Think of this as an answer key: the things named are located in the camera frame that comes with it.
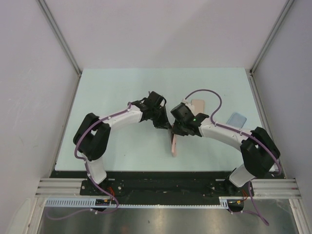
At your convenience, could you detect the right aluminium side rail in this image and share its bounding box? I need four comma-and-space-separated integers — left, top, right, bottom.
248, 69, 283, 176

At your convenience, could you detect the aluminium corner post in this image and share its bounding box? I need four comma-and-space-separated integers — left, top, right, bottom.
249, 0, 296, 75
36, 0, 82, 78

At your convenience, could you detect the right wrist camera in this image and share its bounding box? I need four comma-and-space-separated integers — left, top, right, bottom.
181, 99, 193, 106

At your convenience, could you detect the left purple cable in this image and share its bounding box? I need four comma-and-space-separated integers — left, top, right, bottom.
46, 101, 132, 220

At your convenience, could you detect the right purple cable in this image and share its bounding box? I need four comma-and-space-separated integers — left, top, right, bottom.
182, 89, 282, 226

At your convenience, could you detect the white slotted cable duct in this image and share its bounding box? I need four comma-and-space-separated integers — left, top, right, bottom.
45, 196, 231, 210

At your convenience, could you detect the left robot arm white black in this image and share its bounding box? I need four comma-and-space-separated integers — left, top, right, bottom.
73, 91, 172, 195

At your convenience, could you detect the gold pink smartphone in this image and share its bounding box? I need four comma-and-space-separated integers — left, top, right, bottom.
191, 99, 205, 116

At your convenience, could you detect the purple cable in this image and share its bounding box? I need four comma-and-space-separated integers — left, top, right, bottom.
46, 101, 132, 220
182, 89, 282, 226

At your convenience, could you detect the right aluminium corner post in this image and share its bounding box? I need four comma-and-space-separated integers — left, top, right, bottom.
249, 0, 296, 75

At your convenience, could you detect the left aluminium corner post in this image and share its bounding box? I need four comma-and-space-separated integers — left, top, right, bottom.
36, 0, 82, 78

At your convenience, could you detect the phone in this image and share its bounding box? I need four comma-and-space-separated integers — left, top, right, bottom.
171, 134, 177, 157
226, 112, 247, 128

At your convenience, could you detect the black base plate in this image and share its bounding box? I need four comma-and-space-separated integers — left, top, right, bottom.
50, 170, 285, 206

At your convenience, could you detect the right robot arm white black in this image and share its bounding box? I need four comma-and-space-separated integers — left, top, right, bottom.
171, 102, 280, 195

